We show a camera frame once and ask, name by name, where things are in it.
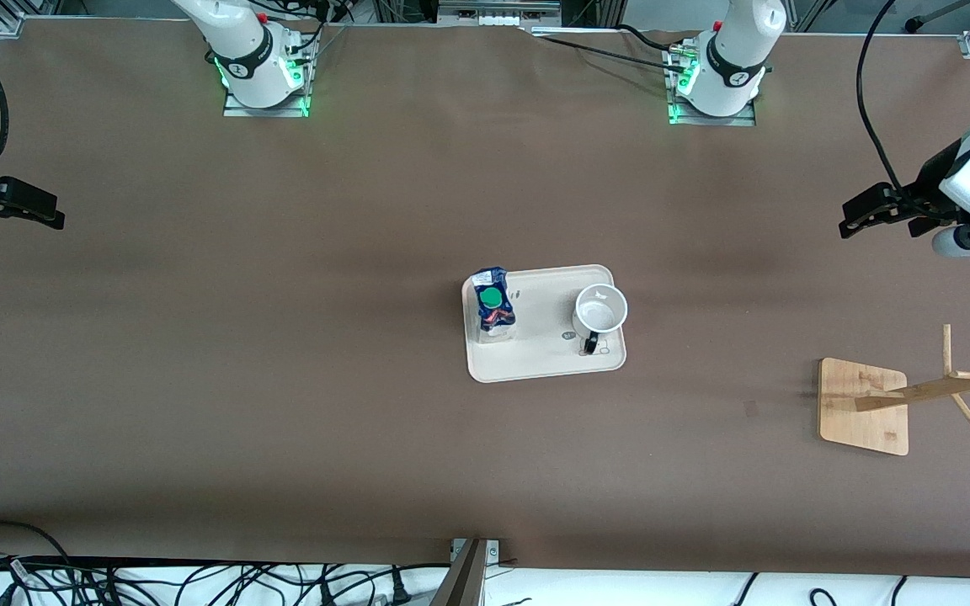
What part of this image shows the white smiley face mug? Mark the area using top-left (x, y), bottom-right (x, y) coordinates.
top-left (571, 283), bottom-right (629, 356)

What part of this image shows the blue white milk carton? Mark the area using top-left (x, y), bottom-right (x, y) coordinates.
top-left (470, 267), bottom-right (518, 342)

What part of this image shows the cream rabbit print tray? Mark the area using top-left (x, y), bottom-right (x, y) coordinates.
top-left (461, 264), bottom-right (626, 384)

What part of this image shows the wooden mug tree stand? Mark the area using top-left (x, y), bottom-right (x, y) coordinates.
top-left (818, 324), bottom-right (970, 457)

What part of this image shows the grey power strip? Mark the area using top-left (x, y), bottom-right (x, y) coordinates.
top-left (437, 0), bottom-right (563, 28)

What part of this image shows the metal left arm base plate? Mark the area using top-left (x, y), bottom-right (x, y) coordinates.
top-left (664, 42), bottom-right (757, 127)

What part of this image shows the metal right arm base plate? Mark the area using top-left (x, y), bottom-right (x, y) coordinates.
top-left (222, 25), bottom-right (312, 119)

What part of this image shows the black looped cable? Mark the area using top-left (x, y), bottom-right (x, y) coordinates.
top-left (0, 520), bottom-right (73, 590)

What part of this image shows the black base power cable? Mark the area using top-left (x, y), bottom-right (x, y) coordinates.
top-left (527, 24), bottom-right (692, 75)

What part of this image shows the metal camera post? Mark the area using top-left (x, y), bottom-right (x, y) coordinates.
top-left (430, 539), bottom-right (501, 606)

